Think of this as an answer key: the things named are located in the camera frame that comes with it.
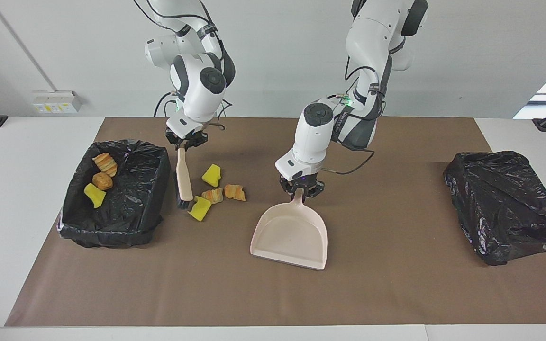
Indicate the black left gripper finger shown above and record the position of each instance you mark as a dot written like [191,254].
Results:
[287,188]
[315,191]

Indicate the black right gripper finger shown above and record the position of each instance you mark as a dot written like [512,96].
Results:
[173,143]
[195,143]

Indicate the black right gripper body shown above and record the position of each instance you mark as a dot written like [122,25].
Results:
[187,137]

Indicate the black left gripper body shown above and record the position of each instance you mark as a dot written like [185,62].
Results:
[301,179]

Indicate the yellow sponge piece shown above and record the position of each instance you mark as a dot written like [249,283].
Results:
[212,176]
[94,195]
[200,210]

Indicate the beige hand brush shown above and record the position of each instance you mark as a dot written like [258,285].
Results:
[185,180]

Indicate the pale pink plastic dustpan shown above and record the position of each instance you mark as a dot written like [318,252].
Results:
[287,237]

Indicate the orange striped croissant piece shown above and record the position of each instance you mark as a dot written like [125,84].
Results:
[213,195]
[105,164]
[234,192]

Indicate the brown bread bun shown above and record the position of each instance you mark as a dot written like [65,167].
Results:
[102,181]

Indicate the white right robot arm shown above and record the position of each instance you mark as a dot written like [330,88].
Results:
[202,94]

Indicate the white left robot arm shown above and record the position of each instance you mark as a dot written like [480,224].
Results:
[311,137]

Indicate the open bin lined black bag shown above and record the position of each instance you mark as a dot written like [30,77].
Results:
[131,208]

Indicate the bin wrapped in black bag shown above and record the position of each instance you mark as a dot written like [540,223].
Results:
[505,203]

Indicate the brown table mat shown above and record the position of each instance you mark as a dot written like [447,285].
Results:
[273,293]

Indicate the white wall socket box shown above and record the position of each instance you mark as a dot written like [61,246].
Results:
[57,102]

